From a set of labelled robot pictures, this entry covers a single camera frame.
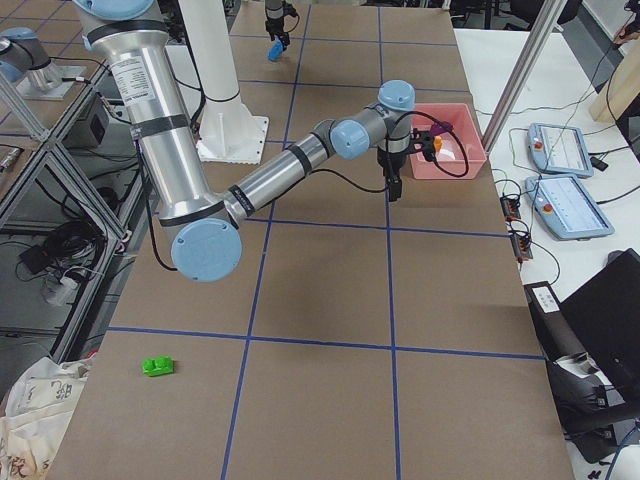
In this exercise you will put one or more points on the teach pendant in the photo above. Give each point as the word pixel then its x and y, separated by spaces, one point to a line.
pixel 556 149
pixel 566 208

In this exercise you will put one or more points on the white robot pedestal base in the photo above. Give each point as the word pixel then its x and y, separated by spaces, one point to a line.
pixel 229 133

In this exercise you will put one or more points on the orange connector board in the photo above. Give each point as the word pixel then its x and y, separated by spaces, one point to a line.
pixel 510 208

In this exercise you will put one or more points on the aluminium frame rack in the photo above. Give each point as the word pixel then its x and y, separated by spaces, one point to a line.
pixel 71 208

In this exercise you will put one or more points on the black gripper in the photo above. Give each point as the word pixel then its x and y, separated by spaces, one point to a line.
pixel 274 25
pixel 388 163

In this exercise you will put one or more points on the aluminium frame post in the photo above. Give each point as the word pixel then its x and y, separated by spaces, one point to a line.
pixel 547 19

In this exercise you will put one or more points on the upper teach pendant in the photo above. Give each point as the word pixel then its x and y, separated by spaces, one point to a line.
pixel 556 149

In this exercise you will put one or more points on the pink plastic box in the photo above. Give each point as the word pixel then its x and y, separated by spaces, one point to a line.
pixel 452 162

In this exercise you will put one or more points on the orange toy block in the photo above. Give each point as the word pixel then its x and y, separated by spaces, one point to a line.
pixel 438 143

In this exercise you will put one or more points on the lower teach pendant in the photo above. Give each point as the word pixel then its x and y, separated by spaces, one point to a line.
pixel 566 208

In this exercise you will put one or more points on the purple toy block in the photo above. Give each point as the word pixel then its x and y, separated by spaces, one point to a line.
pixel 438 129

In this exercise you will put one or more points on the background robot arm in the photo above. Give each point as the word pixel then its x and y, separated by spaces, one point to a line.
pixel 32 71

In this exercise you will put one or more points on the long blue toy block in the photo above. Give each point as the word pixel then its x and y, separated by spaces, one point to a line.
pixel 276 51

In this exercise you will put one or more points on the white printed tote bag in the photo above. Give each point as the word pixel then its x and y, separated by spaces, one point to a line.
pixel 38 411

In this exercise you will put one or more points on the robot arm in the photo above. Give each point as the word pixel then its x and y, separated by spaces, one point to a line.
pixel 211 180
pixel 275 13

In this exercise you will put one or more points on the green toy block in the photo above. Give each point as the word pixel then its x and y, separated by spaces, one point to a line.
pixel 157 366

